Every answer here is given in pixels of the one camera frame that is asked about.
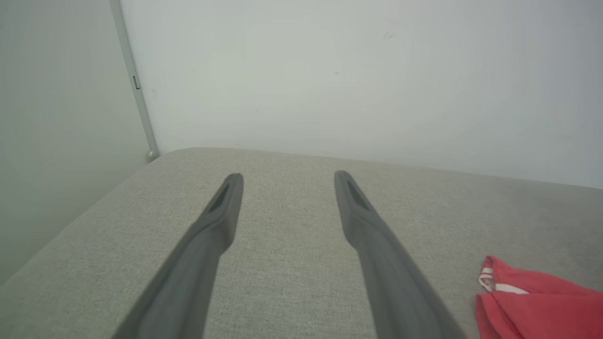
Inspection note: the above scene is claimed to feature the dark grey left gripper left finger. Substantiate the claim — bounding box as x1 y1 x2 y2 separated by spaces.
112 172 244 339

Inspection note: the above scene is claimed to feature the grey metal wall pole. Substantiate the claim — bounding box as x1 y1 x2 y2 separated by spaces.
108 0 161 163

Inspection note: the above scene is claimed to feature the red white sleeved shirt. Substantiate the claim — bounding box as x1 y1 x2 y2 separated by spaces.
475 255 603 339

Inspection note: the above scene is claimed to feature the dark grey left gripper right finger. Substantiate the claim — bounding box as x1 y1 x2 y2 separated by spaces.
334 170 468 339

